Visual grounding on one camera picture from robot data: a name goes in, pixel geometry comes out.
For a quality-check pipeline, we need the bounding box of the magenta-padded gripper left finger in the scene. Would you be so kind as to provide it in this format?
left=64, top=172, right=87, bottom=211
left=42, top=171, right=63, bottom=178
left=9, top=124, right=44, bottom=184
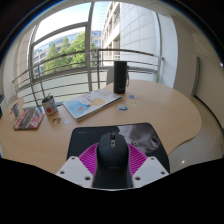
left=55, top=143, right=98, bottom=188

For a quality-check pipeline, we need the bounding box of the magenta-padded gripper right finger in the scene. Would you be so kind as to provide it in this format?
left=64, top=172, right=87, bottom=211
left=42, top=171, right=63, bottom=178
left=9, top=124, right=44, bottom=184
left=127, top=143, right=170, bottom=189

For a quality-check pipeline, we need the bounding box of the black computer mouse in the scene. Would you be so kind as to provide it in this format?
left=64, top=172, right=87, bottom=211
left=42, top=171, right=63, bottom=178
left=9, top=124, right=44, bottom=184
left=92, top=131, right=134, bottom=190

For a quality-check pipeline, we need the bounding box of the black cat-print mouse pad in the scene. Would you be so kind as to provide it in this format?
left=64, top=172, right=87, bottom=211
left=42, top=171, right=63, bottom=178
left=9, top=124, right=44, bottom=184
left=66, top=122, right=171, bottom=174

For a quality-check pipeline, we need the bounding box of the printed tin can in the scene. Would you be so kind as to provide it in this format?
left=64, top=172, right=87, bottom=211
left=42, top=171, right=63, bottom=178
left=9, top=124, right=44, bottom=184
left=41, top=94, right=59, bottom=117

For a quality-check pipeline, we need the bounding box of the illustrated light magazine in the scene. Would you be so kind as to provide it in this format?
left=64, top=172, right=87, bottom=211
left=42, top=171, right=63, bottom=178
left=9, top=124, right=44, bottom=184
left=62, top=88, right=123, bottom=121

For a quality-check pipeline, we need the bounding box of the red magazine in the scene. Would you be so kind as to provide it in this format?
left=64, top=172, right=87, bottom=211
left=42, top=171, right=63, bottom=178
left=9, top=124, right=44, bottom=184
left=12, top=105, right=46, bottom=131

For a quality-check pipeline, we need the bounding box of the small printed card stand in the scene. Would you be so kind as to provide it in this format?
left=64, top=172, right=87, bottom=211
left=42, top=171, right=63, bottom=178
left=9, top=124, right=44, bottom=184
left=9, top=102, right=21, bottom=120

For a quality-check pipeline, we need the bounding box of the black cylinder speaker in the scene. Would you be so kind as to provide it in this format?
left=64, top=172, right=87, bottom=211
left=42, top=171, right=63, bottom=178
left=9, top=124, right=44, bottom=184
left=113, top=60, right=129, bottom=95

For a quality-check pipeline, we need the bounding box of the metal balcony railing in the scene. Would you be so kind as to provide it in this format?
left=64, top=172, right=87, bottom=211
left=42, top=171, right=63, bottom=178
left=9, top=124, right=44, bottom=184
left=11, top=48, right=164, bottom=108

